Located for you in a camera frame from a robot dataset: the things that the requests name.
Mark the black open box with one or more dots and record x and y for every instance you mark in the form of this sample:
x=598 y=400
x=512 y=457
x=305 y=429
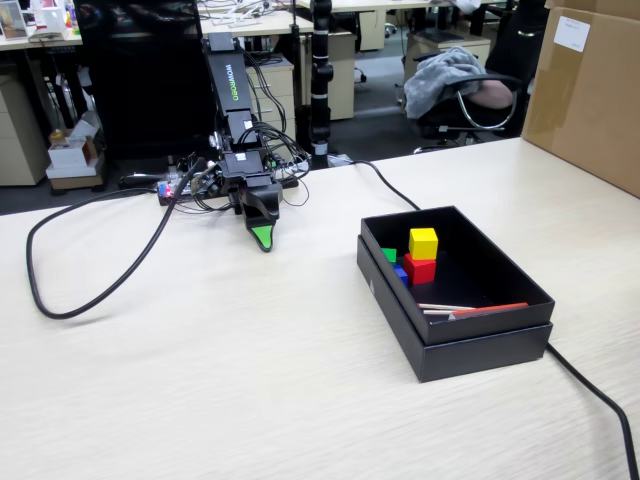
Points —
x=480 y=355

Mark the chrome-armed office chair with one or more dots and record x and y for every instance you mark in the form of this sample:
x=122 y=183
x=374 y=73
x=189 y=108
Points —
x=480 y=79

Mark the black oval device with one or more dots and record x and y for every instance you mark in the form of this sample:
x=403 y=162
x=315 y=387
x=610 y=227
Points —
x=137 y=180

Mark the black high-back chair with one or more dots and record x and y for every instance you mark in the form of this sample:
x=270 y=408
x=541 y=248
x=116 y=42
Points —
x=515 y=50

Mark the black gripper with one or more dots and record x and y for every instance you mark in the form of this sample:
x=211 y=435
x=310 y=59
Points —
x=245 y=170

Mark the thin black stand pole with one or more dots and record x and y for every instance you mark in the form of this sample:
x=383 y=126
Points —
x=297 y=75

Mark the beige wide cabinet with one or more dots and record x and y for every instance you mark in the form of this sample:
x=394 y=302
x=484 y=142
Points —
x=20 y=135

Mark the thick black stand pole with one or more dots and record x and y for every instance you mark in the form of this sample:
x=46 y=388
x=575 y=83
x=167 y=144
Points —
x=321 y=75

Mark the green wooden cube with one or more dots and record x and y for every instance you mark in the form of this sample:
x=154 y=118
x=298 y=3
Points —
x=390 y=256

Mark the blue wooden cube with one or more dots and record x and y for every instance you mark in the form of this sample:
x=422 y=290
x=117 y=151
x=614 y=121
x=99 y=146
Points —
x=400 y=276

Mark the large brown cardboard box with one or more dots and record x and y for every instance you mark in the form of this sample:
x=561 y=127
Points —
x=590 y=100

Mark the small white cardboard box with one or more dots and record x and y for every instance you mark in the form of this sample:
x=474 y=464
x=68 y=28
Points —
x=70 y=155

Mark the robot controller board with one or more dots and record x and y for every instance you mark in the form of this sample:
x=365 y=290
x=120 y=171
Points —
x=167 y=191

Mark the red wooden cube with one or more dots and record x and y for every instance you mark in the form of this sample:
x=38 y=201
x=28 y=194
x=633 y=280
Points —
x=420 y=272

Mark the pink cushion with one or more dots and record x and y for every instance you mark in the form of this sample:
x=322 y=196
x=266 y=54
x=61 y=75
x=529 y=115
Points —
x=495 y=95

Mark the desk photo frame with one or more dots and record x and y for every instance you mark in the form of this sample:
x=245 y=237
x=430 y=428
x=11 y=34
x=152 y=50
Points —
x=12 y=20

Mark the red pencil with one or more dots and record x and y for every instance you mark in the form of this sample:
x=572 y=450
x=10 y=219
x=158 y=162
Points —
x=492 y=309

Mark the grey blanket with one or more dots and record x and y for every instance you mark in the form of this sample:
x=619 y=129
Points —
x=440 y=80

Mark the beige tall cabinet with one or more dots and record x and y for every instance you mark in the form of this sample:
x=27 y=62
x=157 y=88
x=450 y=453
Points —
x=342 y=75

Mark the black cardboard box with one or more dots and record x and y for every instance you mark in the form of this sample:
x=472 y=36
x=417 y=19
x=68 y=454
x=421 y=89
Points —
x=480 y=240

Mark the beige office desk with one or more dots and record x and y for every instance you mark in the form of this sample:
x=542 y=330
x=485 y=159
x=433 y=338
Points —
x=260 y=27

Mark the yellow wooden cube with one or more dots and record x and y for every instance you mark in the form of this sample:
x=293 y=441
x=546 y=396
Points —
x=424 y=244

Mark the black mesh office chair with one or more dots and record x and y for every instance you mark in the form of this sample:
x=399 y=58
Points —
x=145 y=75

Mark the plain wooden pencil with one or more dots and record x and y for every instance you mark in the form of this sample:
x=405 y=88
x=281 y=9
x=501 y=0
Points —
x=437 y=313
x=440 y=306

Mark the beige drawer cabinet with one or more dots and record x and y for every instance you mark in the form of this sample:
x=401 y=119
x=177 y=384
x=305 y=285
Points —
x=275 y=90

